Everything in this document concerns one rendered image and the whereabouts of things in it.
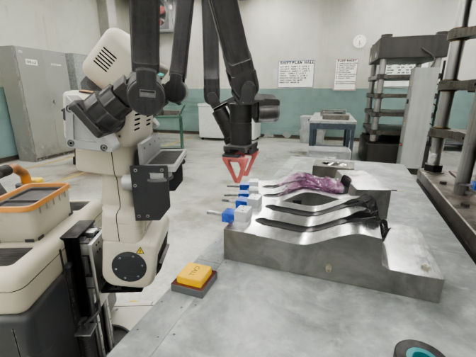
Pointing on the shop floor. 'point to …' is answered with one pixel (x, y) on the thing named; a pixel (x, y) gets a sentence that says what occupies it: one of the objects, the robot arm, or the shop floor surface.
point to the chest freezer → (207, 129)
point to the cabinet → (35, 100)
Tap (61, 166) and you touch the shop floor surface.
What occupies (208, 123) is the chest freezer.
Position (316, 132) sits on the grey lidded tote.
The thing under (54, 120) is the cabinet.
